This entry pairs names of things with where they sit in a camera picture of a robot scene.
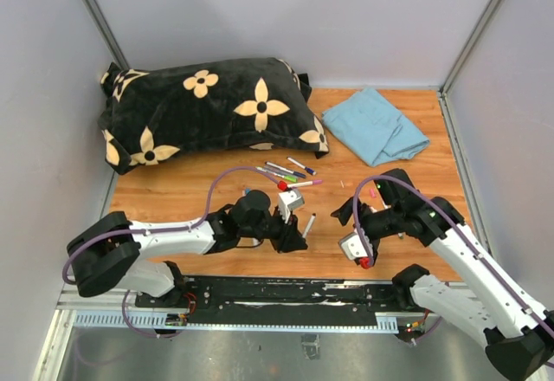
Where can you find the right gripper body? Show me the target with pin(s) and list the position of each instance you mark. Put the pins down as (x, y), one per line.
(373, 223)

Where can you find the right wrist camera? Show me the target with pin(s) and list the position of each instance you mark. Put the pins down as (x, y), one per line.
(363, 253)

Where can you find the black floral pillow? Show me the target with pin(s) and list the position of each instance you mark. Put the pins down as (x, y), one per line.
(152, 116)

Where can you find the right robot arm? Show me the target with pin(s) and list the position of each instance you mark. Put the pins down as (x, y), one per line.
(514, 330)

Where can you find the black cap marker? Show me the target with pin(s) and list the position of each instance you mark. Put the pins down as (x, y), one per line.
(309, 225)

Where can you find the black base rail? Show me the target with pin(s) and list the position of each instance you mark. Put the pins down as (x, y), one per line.
(249, 301)

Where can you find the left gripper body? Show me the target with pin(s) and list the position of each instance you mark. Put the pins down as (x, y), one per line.
(284, 230)

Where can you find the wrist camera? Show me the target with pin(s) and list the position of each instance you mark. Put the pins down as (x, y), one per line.
(288, 201)
(363, 253)

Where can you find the navy cap marker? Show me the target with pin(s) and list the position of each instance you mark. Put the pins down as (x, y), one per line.
(285, 170)

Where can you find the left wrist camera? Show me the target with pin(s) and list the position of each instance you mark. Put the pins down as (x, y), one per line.
(288, 201)

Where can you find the light blue folded cloth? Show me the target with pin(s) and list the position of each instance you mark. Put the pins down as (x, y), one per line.
(375, 130)

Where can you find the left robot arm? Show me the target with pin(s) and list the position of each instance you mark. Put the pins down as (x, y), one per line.
(116, 252)

